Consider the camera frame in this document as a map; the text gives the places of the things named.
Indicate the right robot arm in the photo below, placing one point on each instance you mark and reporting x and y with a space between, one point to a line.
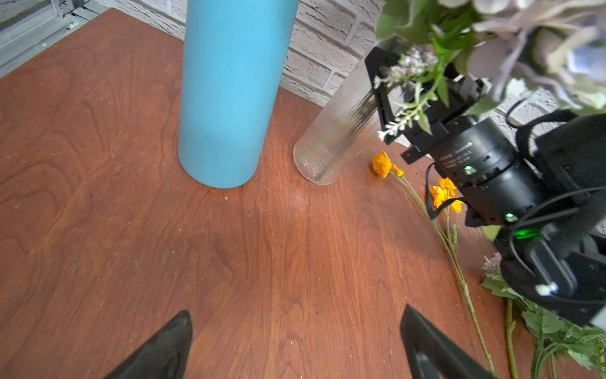
554 255

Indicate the teal ceramic vase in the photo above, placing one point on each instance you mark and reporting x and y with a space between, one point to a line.
234 56

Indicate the pink lilac flower bouquet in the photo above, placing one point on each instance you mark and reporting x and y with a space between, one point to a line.
556 46

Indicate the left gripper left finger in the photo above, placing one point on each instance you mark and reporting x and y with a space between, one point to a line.
164 355

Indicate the white green mixed bouquet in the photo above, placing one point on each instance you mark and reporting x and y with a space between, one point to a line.
553 336

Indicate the yellow orange poppy stem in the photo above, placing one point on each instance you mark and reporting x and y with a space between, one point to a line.
383 167

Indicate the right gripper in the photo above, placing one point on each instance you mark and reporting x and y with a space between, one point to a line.
497 185

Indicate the clear ribbed glass vase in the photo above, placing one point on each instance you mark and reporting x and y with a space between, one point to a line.
341 131

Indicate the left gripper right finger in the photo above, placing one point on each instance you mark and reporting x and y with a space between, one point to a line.
431 354

